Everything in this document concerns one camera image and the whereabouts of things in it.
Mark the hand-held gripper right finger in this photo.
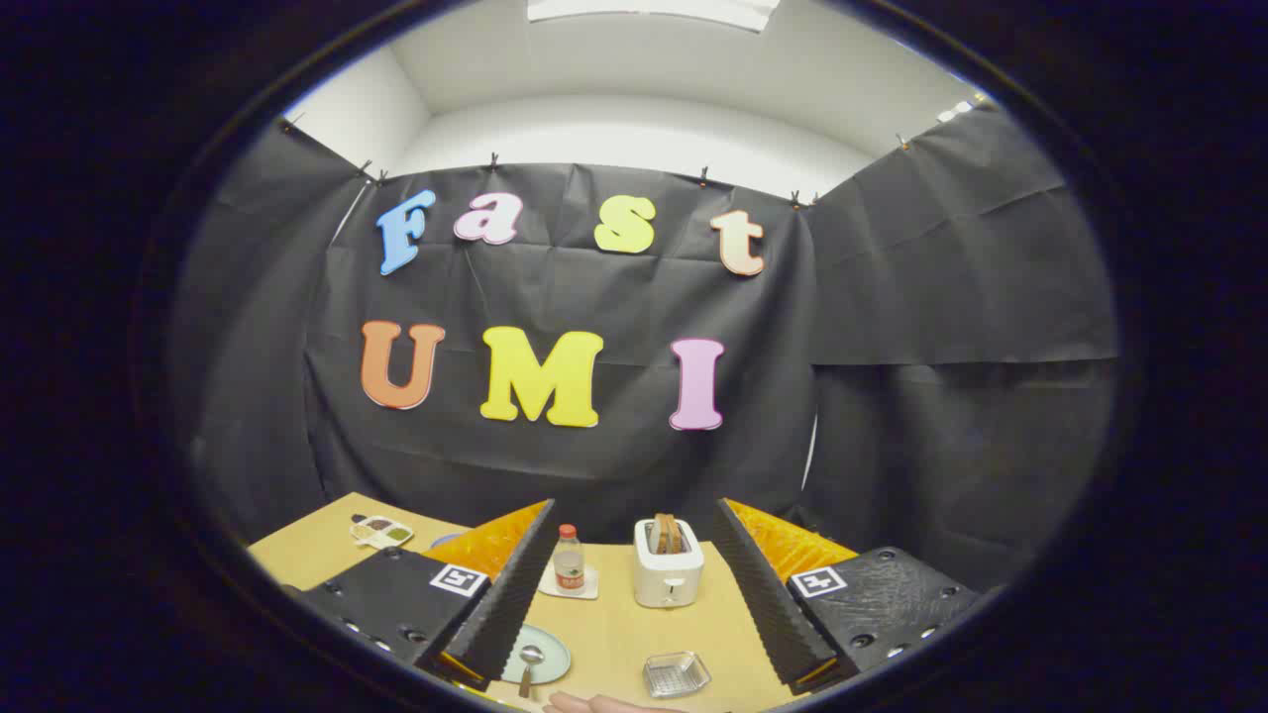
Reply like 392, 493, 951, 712
715, 497, 982, 694

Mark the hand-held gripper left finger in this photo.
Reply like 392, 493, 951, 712
282, 498, 558, 692

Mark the clear water bottle red cap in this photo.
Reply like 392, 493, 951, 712
553, 524, 586, 593

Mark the light green plate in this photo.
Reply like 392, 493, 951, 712
498, 624, 573, 685

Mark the white square coaster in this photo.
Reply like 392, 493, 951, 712
538, 560, 600, 601

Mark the white toaster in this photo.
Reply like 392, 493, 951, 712
634, 518, 705, 609

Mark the clear perforated drain basket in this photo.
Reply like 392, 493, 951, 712
642, 651, 712, 699

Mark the white divided sauce dish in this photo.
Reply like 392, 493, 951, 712
350, 514, 415, 550

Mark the white ceiling light panel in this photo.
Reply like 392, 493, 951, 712
527, 0, 782, 33

